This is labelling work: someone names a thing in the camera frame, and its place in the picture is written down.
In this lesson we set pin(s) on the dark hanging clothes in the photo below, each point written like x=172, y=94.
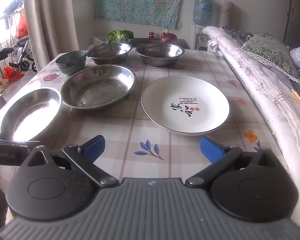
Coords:
x=13, y=6

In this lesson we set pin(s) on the beige bag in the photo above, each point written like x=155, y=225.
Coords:
x=2, y=84

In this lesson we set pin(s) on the large steel plate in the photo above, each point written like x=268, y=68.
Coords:
x=97, y=90

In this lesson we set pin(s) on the checkered tablecloth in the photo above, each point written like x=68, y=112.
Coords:
x=130, y=130

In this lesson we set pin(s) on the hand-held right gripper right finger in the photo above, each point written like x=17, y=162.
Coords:
x=211, y=148

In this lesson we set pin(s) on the teal floral wall cloth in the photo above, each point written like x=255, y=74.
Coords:
x=135, y=0

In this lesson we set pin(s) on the napa cabbage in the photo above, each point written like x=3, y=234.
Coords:
x=120, y=36

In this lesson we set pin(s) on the red plastic bag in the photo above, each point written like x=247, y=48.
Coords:
x=13, y=73

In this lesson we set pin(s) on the patterned film roll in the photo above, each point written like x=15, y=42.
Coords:
x=226, y=12

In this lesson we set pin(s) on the teal ceramic bowl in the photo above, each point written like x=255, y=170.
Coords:
x=71, y=66

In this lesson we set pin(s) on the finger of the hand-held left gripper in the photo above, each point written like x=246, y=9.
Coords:
x=4, y=140

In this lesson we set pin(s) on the green leafy pillow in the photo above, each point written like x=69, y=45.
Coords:
x=267, y=50

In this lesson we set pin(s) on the orange hanging plastic bag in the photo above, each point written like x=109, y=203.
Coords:
x=21, y=28

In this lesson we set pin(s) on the steel bowl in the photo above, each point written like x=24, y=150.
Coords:
x=160, y=58
x=107, y=55

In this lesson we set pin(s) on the white plastic bag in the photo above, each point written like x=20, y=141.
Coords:
x=99, y=40

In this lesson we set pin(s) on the beige curtain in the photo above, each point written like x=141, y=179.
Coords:
x=47, y=17

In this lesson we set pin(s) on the red onion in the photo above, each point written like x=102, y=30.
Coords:
x=168, y=38

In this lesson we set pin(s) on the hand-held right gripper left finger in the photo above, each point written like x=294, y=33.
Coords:
x=94, y=147

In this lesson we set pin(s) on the blue water bottle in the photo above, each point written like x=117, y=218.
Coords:
x=202, y=10

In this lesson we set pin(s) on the dark printed board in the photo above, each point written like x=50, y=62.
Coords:
x=185, y=43

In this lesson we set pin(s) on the small red jar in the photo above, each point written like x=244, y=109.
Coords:
x=152, y=35

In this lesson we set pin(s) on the black padded armrest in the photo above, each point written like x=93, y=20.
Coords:
x=2, y=53

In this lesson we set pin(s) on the white quilted bedding roll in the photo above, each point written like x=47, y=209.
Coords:
x=252, y=62

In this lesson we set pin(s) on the white ceramic plate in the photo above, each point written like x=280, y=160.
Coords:
x=165, y=105

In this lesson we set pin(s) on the grey cloth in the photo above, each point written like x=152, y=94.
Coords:
x=236, y=33

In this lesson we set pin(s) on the wheelchair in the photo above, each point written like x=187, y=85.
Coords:
x=22, y=55

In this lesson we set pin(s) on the small steel plate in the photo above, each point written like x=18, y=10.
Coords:
x=29, y=115

